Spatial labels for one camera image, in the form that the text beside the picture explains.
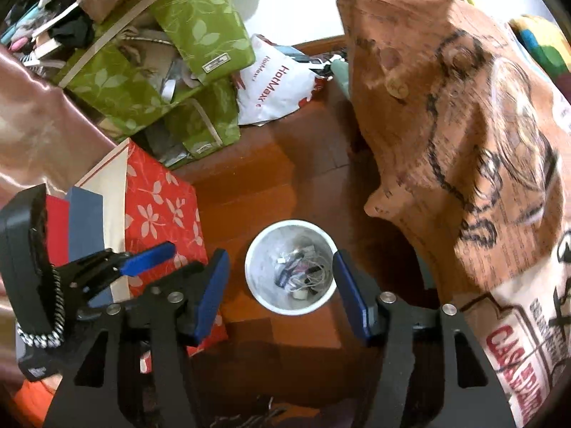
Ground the striped clothing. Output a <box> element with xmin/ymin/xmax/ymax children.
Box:
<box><xmin>209</xmin><ymin>392</ymin><xmax>287</xmax><ymax>428</ymax></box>

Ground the white cable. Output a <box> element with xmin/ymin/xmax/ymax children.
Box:
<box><xmin>276</xmin><ymin>247</ymin><xmax>333</xmax><ymax>300</ymax></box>

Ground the newspaper print blanket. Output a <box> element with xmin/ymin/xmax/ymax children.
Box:
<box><xmin>336</xmin><ymin>0</ymin><xmax>571</xmax><ymax>428</ymax></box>

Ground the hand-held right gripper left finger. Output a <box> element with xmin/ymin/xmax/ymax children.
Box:
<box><xmin>42</xmin><ymin>249</ymin><xmax>231</xmax><ymax>428</ymax></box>

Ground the blue flat box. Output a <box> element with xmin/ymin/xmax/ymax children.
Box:
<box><xmin>66</xmin><ymin>186</ymin><xmax>113</xmax><ymax>309</ymax></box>

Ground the pink satin cloth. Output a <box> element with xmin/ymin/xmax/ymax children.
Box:
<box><xmin>0</xmin><ymin>47</ymin><xmax>119</xmax><ymax>199</ymax></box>

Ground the white plastic bag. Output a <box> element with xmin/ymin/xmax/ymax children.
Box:
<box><xmin>233</xmin><ymin>32</ymin><xmax>332</xmax><ymax>126</ymax></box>

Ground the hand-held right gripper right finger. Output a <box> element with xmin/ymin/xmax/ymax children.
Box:
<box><xmin>332</xmin><ymin>250</ymin><xmax>524</xmax><ymax>428</ymax></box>

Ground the red flat box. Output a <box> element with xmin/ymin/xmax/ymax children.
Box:
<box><xmin>44</xmin><ymin>195</ymin><xmax>73</xmax><ymax>269</ymax></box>

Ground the colourful checked blanket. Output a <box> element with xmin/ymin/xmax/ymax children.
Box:
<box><xmin>507</xmin><ymin>15</ymin><xmax>571</xmax><ymax>80</ymax></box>

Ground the pale green bottle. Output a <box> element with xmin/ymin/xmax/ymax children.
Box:
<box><xmin>330</xmin><ymin>59</ymin><xmax>354</xmax><ymax>100</ymax></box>

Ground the black white braided cord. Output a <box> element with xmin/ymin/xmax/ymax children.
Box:
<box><xmin>17</xmin><ymin>265</ymin><xmax>67</xmax><ymax>349</ymax></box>

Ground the white plastic bucket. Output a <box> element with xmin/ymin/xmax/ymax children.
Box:
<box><xmin>244</xmin><ymin>219</ymin><xmax>340</xmax><ymax>316</ymax></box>

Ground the green leaf gift bag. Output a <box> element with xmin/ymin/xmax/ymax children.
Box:
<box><xmin>148</xmin><ymin>0</ymin><xmax>257</xmax><ymax>86</ymax></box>
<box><xmin>167</xmin><ymin>78</ymin><xmax>242</xmax><ymax>158</ymax></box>
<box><xmin>57</xmin><ymin>38</ymin><xmax>181</xmax><ymax>140</ymax></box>

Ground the black cloth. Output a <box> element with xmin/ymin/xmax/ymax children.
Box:
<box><xmin>46</xmin><ymin>15</ymin><xmax>95</xmax><ymax>51</ymax></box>

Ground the orange cloth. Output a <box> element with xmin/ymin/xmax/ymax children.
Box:
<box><xmin>12</xmin><ymin>378</ymin><xmax>60</xmax><ymax>428</ymax></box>

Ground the red floral fabric box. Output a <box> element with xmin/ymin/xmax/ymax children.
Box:
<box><xmin>72</xmin><ymin>137</ymin><xmax>229</xmax><ymax>375</ymax></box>

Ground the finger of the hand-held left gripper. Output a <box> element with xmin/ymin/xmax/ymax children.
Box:
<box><xmin>66</xmin><ymin>241</ymin><xmax>176</xmax><ymax>318</ymax></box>

